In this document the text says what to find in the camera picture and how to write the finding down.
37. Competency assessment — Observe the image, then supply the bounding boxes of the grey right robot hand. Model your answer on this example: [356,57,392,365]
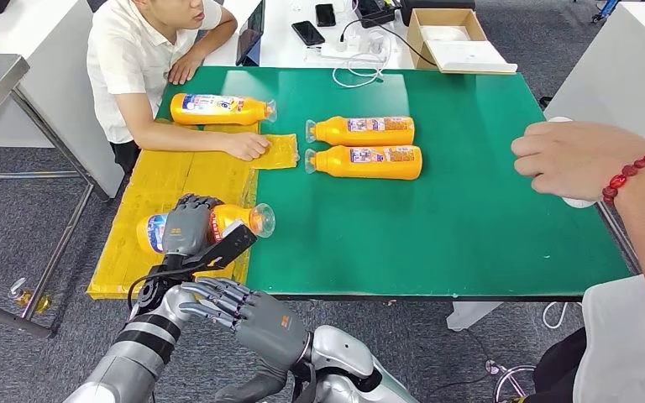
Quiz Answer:
[179,278,310,403]

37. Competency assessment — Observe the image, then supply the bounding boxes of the person's right hand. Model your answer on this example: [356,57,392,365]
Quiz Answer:
[222,131,272,162]

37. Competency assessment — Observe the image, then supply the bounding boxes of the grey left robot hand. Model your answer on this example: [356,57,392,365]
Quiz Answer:
[160,193,226,258]

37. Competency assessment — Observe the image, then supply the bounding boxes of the person's left hand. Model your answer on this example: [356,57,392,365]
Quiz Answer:
[167,50,206,86]

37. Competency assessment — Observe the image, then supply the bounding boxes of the person's hand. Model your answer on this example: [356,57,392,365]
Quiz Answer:
[510,121,645,202]

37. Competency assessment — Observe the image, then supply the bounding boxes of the orange detergent bottle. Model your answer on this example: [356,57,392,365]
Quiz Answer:
[305,115,416,148]
[304,144,424,181]
[169,92,278,127]
[135,202,276,255]

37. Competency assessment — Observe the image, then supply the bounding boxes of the small bottle on floor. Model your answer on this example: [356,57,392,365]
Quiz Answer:
[8,276,54,314]

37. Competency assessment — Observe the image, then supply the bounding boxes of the yellow plastic sheet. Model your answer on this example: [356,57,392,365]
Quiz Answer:
[87,119,300,301]

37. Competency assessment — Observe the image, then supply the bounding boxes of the person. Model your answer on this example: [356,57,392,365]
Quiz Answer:
[510,121,645,403]
[86,0,272,174]

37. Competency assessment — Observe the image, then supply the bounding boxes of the dark tablet on stand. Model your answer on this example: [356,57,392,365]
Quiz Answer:
[235,0,267,66]

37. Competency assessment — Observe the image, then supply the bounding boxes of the white desk with devices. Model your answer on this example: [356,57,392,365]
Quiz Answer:
[202,0,416,70]

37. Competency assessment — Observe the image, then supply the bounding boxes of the black smartphone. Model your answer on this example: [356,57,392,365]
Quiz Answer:
[291,20,327,47]
[315,3,338,28]

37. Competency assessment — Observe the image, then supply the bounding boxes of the white power strip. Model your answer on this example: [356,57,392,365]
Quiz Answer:
[319,35,387,61]

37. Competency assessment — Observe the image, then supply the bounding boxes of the white desk with side panel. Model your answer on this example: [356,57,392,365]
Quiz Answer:
[0,0,126,198]

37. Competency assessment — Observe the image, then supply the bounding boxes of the white flat box lid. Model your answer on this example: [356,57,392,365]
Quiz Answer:
[425,39,518,75]

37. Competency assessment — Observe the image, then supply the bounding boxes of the white item inside carton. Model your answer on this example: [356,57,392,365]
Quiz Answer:
[419,24,471,44]

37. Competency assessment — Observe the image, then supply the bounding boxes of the white table leg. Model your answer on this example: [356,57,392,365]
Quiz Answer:
[445,301,505,333]

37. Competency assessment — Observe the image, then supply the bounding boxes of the black charger device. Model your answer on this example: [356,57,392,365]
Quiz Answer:
[353,0,397,29]

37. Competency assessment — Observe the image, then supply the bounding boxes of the open cardboard box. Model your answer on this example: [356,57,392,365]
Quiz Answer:
[406,8,518,75]

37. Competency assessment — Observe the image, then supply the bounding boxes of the black round stool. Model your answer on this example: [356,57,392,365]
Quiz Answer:
[525,327,588,403]

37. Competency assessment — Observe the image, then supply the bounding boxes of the red bead bracelet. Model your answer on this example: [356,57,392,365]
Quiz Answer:
[602,147,645,207]

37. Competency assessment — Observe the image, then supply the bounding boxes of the white desk on metal frame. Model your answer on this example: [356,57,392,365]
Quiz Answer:
[543,1,645,274]

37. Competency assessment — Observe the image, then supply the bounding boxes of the white charging cable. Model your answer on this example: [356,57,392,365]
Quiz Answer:
[330,33,393,89]

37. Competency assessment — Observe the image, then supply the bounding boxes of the white floor cable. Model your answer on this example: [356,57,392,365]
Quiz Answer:
[542,301,582,331]

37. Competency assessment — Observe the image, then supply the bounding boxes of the black power cable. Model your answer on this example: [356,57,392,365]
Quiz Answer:
[338,18,438,68]

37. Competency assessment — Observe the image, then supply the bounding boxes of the chrome stool ring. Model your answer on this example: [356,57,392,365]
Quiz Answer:
[486,359,538,403]

